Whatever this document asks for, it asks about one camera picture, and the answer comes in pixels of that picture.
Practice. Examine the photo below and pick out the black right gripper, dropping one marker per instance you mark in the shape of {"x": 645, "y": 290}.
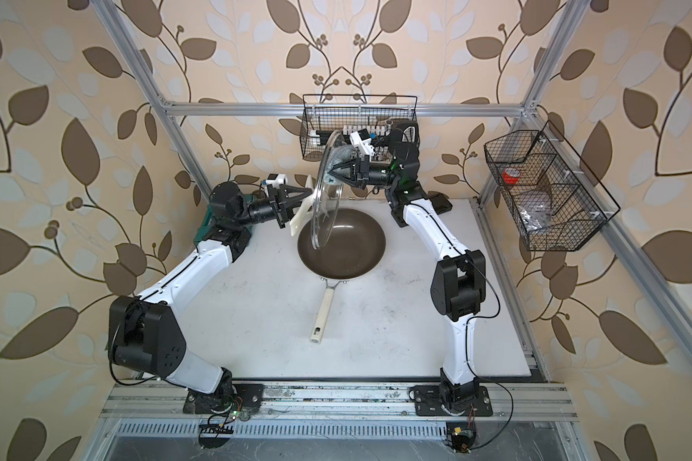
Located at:
{"x": 353, "y": 165}

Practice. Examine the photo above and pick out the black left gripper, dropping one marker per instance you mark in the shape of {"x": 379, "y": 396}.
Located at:
{"x": 282, "y": 210}

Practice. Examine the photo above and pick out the glass pot lid cream handle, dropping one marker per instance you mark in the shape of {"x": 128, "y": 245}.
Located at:
{"x": 325, "y": 199}

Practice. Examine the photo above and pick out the green waffle cloth checkered trim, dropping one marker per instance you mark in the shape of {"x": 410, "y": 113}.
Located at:
{"x": 342, "y": 154}

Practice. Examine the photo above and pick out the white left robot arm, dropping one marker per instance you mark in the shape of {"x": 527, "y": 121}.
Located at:
{"x": 144, "y": 331}

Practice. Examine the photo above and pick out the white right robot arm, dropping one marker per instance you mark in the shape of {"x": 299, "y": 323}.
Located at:
{"x": 458, "y": 286}

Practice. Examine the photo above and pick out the black white socket set holder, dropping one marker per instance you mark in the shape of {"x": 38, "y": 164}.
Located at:
{"x": 383, "y": 132}

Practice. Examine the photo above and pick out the cream frying pan dark interior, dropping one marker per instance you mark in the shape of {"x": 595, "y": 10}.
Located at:
{"x": 355, "y": 247}

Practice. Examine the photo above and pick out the green plastic tool case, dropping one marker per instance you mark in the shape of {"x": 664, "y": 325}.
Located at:
{"x": 221, "y": 223}

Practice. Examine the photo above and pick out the clear plastic bag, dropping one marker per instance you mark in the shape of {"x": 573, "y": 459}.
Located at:
{"x": 535, "y": 210}

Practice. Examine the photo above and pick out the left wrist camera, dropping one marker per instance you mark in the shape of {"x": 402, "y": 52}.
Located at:
{"x": 275, "y": 180}

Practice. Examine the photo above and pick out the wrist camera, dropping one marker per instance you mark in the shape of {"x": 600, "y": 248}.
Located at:
{"x": 362, "y": 141}
{"x": 275, "y": 180}

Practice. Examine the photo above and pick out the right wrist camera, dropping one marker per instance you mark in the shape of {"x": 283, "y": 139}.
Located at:
{"x": 362, "y": 141}

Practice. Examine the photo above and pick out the black wire basket back wall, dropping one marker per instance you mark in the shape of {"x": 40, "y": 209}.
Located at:
{"x": 347, "y": 113}

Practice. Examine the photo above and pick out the black wire basket wall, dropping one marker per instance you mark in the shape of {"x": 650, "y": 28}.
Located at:
{"x": 581, "y": 204}
{"x": 347, "y": 113}

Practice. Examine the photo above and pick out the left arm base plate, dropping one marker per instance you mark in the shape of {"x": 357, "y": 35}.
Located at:
{"x": 230, "y": 397}

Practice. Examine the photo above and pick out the black wire basket right wall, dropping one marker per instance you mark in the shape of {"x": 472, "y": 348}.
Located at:
{"x": 581, "y": 204}

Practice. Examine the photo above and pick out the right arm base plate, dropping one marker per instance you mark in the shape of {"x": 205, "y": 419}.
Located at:
{"x": 451, "y": 400}

